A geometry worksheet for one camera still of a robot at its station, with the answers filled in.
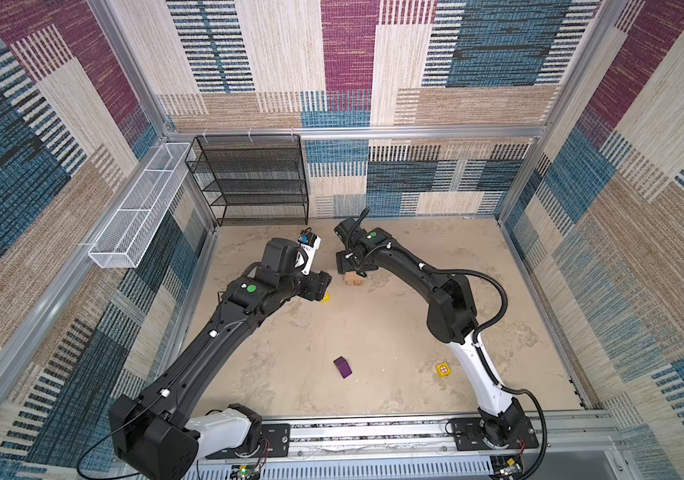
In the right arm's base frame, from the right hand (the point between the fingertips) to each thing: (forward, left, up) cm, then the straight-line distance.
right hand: (353, 267), depth 97 cm
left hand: (-13, +9, +17) cm, 23 cm away
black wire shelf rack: (+32, +35, +10) cm, 49 cm away
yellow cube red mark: (-31, -23, -7) cm, 39 cm away
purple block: (-29, +4, -6) cm, 30 cm away
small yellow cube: (-7, +9, -7) cm, 13 cm away
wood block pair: (0, 0, -7) cm, 7 cm away
